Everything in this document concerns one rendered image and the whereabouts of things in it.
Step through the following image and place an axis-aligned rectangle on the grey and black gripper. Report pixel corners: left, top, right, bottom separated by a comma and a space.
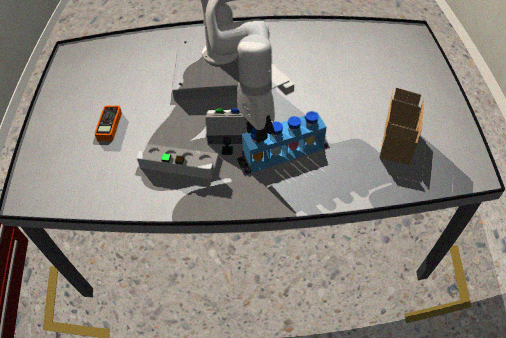
237, 84, 275, 143

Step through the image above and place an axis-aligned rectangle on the blue tube rack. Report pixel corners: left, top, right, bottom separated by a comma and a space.
242, 115, 327, 173

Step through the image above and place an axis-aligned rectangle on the black table edge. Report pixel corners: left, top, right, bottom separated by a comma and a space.
0, 15, 505, 226

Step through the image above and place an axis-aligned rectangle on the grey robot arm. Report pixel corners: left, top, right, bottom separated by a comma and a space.
200, 0, 295, 96

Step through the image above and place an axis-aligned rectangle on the orange handheld multimeter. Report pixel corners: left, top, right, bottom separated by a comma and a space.
95, 106, 122, 141

